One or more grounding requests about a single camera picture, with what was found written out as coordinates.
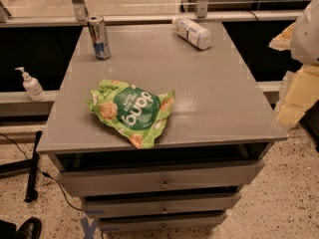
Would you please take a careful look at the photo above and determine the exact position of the middle grey drawer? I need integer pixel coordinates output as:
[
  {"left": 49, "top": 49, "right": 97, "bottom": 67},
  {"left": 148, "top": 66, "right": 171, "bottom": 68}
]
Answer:
[{"left": 82, "top": 192, "right": 241, "bottom": 218}]

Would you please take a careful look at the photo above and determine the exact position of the top grey drawer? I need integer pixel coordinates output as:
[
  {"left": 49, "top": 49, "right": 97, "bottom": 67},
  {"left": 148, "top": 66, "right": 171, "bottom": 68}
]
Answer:
[{"left": 58, "top": 159, "right": 264, "bottom": 197}]

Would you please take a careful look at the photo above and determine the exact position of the grey drawer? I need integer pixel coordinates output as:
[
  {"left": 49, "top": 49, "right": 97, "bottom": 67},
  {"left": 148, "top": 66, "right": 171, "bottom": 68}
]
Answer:
[
  {"left": 58, "top": 159, "right": 264, "bottom": 197},
  {"left": 98, "top": 211, "right": 226, "bottom": 233},
  {"left": 82, "top": 192, "right": 241, "bottom": 218}
]

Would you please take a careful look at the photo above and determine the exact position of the grey window rail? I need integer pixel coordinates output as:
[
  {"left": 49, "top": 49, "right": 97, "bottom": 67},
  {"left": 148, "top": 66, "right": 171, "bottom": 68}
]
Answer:
[{"left": 0, "top": 10, "right": 302, "bottom": 28}]

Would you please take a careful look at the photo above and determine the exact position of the blue plastic bottle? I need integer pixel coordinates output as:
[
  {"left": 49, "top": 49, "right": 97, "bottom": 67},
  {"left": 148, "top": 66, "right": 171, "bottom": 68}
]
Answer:
[{"left": 171, "top": 18, "right": 211, "bottom": 50}]

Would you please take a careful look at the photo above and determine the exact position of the green rice chip bag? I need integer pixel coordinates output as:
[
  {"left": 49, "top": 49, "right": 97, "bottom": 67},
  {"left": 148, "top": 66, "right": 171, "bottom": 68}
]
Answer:
[{"left": 87, "top": 80, "right": 174, "bottom": 149}]

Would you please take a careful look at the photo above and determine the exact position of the black floor cable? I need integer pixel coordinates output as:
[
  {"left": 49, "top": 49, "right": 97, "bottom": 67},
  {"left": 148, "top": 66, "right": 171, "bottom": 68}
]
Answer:
[{"left": 0, "top": 132, "right": 84, "bottom": 213}]

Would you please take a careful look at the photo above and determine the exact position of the grey drawer cabinet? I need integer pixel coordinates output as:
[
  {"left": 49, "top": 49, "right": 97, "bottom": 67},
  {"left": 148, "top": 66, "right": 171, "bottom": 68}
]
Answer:
[{"left": 38, "top": 23, "right": 285, "bottom": 233}]

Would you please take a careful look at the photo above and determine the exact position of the bottom grey drawer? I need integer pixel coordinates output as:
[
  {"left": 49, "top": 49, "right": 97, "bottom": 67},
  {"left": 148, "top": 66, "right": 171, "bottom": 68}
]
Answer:
[{"left": 98, "top": 211, "right": 226, "bottom": 233}]

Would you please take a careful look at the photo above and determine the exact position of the white pump dispenser bottle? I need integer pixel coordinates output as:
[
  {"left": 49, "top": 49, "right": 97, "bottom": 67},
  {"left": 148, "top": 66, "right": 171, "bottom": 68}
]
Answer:
[{"left": 16, "top": 67, "right": 46, "bottom": 102}]

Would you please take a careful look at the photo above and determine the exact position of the silver blue drink can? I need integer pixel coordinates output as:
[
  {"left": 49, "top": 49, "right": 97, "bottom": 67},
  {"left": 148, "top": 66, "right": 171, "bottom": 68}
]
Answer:
[{"left": 87, "top": 16, "right": 111, "bottom": 60}]

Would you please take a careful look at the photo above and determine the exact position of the blue tape cross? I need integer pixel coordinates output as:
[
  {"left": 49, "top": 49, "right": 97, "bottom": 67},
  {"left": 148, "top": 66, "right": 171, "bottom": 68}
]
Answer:
[{"left": 80, "top": 212, "right": 116, "bottom": 239}]

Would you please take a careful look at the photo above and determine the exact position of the black shoe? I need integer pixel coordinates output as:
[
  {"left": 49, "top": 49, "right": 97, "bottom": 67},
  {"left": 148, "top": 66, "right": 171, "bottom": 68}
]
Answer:
[{"left": 0, "top": 217, "right": 42, "bottom": 239}]

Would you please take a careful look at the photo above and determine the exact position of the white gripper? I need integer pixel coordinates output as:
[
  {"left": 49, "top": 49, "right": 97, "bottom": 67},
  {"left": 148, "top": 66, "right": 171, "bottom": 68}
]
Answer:
[{"left": 269, "top": 0, "right": 319, "bottom": 127}]

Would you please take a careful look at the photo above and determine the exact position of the black metal stand leg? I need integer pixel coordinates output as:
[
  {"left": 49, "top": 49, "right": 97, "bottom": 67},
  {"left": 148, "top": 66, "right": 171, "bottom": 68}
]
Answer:
[{"left": 0, "top": 131, "right": 42, "bottom": 203}]

